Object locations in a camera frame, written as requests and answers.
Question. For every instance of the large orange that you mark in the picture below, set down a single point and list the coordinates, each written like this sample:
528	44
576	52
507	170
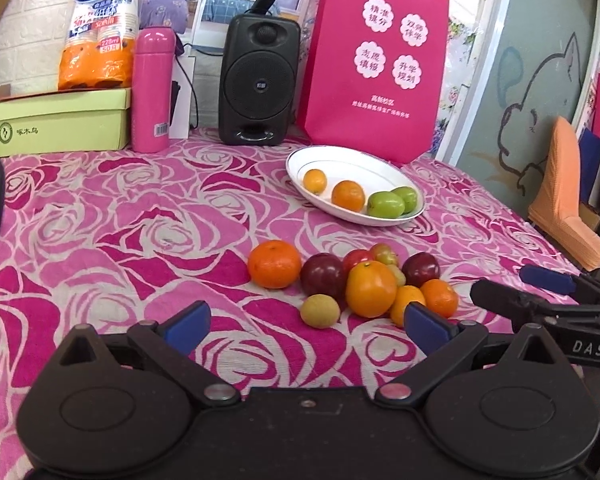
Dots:
349	195

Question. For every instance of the black speaker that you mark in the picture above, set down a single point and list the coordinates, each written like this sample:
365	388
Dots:
258	77

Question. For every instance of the small yellow orange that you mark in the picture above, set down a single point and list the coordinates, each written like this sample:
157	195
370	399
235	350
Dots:
314	181

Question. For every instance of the small green-brown fruit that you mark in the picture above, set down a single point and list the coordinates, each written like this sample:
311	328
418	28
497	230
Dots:
320	311

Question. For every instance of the small yellowish fruit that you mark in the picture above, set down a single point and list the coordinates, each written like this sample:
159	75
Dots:
398	274

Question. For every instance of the tangerine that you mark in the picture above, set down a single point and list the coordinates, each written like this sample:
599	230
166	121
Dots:
440	297
274	264

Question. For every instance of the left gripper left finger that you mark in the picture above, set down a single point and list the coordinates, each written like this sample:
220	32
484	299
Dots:
167	346

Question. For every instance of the white round plate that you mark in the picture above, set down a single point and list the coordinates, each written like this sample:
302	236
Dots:
371	174

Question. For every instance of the round green apple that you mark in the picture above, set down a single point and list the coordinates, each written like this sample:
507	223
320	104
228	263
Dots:
409	197

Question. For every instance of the small red plum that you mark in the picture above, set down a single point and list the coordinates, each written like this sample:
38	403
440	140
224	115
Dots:
354	257

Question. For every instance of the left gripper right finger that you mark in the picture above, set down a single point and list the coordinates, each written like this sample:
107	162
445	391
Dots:
449	348

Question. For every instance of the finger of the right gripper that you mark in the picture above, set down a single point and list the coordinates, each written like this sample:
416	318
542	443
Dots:
519	307
579	287

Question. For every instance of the pink thermos bottle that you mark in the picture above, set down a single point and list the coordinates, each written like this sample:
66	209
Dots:
151	89

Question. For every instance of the white box behind thermos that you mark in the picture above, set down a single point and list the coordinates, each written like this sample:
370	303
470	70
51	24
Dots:
182	97

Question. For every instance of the light green box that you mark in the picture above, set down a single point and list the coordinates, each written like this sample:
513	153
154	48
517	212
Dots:
65	121

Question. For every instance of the dark red plum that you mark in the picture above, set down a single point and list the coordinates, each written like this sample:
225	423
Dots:
323	274
420	268

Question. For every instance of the big orange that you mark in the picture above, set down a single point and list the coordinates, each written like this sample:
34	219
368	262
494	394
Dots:
371	289

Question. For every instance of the orange fabric chair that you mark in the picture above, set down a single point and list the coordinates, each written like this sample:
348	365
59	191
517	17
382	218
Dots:
555	210

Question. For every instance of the pink tote bag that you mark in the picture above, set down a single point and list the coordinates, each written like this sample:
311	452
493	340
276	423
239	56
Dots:
374	74

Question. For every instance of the yellow-red plum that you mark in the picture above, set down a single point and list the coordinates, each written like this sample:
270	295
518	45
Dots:
385	254

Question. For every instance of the oval green fruit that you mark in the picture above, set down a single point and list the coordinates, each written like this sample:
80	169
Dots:
385	205

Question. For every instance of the small orange front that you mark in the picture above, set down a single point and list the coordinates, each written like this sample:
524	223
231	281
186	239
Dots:
404	296

